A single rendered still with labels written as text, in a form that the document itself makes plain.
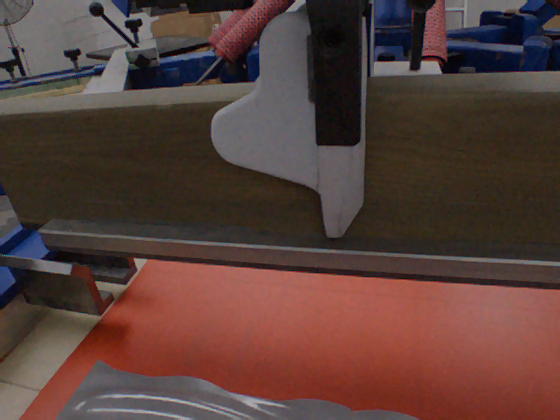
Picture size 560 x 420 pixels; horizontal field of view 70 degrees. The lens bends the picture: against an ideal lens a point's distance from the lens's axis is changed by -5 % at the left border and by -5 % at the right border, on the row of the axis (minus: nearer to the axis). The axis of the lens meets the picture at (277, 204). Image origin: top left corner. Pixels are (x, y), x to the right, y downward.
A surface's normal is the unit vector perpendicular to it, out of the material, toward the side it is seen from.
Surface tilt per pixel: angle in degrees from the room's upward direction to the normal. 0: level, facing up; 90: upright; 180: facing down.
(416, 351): 0
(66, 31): 90
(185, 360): 0
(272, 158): 85
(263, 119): 85
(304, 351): 0
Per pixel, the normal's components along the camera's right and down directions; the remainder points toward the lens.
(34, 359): -0.09, -0.86
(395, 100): -0.28, 0.06
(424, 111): -0.26, 0.50
